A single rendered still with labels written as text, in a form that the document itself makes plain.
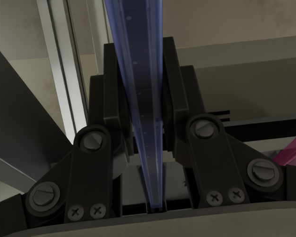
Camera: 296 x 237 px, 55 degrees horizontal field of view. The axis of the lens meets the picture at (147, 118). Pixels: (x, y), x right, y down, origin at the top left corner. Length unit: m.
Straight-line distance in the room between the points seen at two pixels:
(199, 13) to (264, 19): 0.64
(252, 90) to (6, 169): 0.54
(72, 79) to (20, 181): 0.28
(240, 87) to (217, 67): 0.07
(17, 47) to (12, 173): 3.79
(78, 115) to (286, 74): 0.43
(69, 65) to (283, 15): 2.94
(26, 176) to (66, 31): 0.30
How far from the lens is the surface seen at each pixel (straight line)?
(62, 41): 0.46
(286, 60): 0.66
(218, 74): 0.61
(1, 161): 0.18
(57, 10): 0.46
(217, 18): 3.20
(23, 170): 0.20
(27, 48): 3.90
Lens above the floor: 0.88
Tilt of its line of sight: 21 degrees up
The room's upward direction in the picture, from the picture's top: 174 degrees clockwise
